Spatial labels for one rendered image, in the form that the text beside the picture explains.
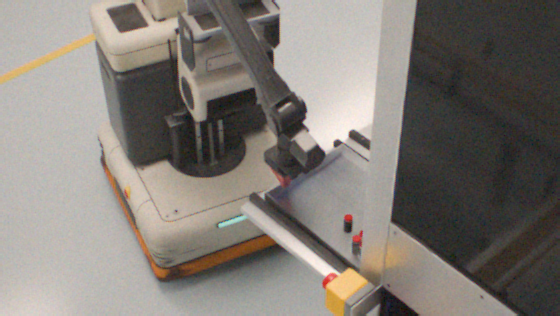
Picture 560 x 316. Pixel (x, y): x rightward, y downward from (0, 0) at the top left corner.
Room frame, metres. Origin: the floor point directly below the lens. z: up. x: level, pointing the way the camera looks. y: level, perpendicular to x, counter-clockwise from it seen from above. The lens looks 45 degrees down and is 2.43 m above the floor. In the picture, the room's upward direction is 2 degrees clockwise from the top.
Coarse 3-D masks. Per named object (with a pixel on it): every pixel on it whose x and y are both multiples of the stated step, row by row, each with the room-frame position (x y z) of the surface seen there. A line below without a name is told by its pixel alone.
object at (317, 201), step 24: (336, 168) 1.62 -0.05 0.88; (360, 168) 1.63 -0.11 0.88; (264, 192) 1.50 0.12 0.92; (288, 192) 1.53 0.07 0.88; (312, 192) 1.54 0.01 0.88; (336, 192) 1.54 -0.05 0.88; (360, 192) 1.54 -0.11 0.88; (288, 216) 1.44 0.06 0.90; (312, 216) 1.46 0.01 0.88; (336, 216) 1.46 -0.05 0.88; (360, 216) 1.46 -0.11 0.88; (336, 240) 1.38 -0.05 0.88
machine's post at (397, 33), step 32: (384, 0) 1.19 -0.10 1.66; (416, 0) 1.15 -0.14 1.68; (384, 32) 1.18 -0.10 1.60; (384, 64) 1.18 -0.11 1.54; (384, 96) 1.17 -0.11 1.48; (384, 128) 1.17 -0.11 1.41; (384, 160) 1.16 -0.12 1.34; (384, 192) 1.16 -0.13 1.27; (384, 224) 1.15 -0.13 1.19; (384, 256) 1.15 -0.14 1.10; (384, 288) 1.15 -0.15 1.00
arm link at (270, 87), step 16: (208, 0) 1.61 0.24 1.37; (224, 0) 1.60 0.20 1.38; (224, 16) 1.58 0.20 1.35; (240, 16) 1.59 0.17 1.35; (224, 32) 1.59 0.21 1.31; (240, 32) 1.57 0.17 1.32; (240, 48) 1.55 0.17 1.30; (256, 48) 1.56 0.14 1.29; (256, 64) 1.53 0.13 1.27; (256, 80) 1.52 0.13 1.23; (272, 80) 1.52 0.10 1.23; (272, 96) 1.50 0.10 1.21; (288, 96) 1.52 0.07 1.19; (272, 112) 1.48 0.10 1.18; (288, 112) 1.49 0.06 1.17; (304, 112) 1.51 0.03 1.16
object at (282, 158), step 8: (264, 152) 1.54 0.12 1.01; (272, 152) 1.54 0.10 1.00; (280, 152) 1.50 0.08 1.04; (288, 152) 1.50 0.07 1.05; (272, 160) 1.52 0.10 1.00; (280, 160) 1.51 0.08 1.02; (288, 160) 1.50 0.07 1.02; (296, 160) 1.51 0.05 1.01; (280, 168) 1.50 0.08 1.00; (288, 168) 1.50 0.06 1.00; (296, 168) 1.50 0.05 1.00; (304, 168) 1.50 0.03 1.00; (288, 176) 1.48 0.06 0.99; (296, 176) 1.48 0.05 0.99
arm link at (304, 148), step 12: (300, 96) 1.54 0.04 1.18; (300, 120) 1.52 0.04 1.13; (276, 132) 1.48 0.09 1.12; (288, 132) 1.49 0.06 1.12; (300, 132) 1.48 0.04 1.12; (300, 144) 1.45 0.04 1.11; (312, 144) 1.45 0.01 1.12; (300, 156) 1.45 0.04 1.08; (312, 156) 1.44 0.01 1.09; (324, 156) 1.46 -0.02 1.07; (312, 168) 1.45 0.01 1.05
